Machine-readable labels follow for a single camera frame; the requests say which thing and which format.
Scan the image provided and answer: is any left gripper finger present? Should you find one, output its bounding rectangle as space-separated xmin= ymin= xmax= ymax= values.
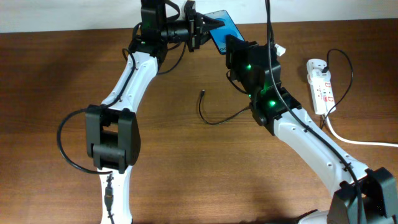
xmin=201 ymin=15 xmax=224 ymax=31
xmin=200 ymin=31 xmax=211 ymax=45

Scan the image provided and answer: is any blue Galaxy smartphone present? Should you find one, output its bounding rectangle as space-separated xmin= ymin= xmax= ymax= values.
xmin=206 ymin=10 xmax=244 ymax=55

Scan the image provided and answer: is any black USB charging cable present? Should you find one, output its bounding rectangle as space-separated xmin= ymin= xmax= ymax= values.
xmin=198 ymin=49 xmax=354 ymax=130

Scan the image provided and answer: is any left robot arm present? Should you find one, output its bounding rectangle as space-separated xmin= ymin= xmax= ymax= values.
xmin=85 ymin=1 xmax=224 ymax=223

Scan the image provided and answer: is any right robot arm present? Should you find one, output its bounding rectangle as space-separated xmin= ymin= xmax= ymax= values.
xmin=226 ymin=35 xmax=397 ymax=223

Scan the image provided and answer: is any white USB charger plug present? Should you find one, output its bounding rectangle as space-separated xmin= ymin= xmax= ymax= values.
xmin=306 ymin=58 xmax=331 ymax=85

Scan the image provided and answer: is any white power strip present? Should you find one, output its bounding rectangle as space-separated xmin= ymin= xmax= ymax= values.
xmin=306 ymin=58 xmax=337 ymax=116

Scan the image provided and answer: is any white power strip cord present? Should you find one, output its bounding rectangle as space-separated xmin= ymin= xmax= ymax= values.
xmin=323 ymin=113 xmax=398 ymax=148

